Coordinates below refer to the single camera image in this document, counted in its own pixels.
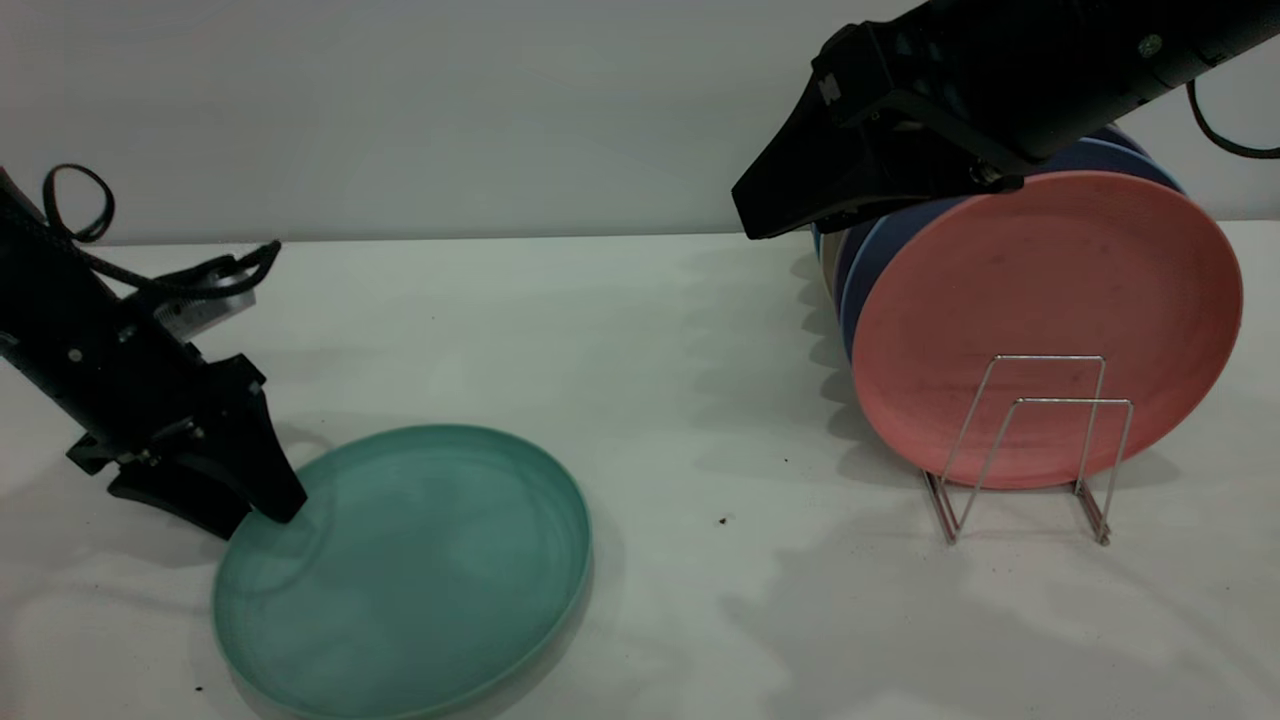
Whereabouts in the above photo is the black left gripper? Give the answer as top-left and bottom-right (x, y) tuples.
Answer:
(60, 320), (307, 541)

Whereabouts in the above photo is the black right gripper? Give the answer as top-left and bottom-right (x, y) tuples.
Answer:
(733, 0), (1061, 239)

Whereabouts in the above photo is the green round plate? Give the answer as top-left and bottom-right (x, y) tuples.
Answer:
(212, 424), (593, 720)

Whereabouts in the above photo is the purple round plate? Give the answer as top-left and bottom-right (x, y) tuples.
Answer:
(832, 125), (1151, 301)

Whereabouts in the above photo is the pink round plate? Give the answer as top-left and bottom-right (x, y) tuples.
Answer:
(852, 170), (1244, 491)

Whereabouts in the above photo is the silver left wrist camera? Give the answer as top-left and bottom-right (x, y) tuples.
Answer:
(150, 265), (256, 341)

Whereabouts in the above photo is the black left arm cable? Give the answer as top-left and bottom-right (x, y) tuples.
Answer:
(42, 163), (283, 301)

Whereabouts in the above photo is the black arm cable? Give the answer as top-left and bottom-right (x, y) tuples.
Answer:
(42, 163), (283, 301)
(1187, 80), (1280, 161)

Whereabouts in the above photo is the metal wire plate rack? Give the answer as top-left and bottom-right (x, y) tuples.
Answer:
(925, 354), (1136, 546)

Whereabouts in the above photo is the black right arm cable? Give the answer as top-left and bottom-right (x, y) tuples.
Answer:
(1187, 80), (1280, 161)

